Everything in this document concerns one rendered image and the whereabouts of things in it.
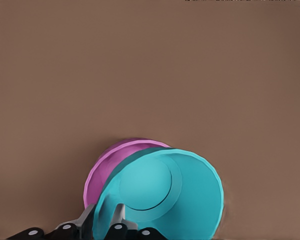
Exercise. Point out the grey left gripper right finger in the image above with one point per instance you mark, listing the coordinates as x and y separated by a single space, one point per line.
120 220

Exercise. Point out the blue bowl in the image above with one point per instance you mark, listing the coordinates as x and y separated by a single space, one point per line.
190 195

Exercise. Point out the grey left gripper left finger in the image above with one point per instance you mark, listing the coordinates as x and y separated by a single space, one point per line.
83 221

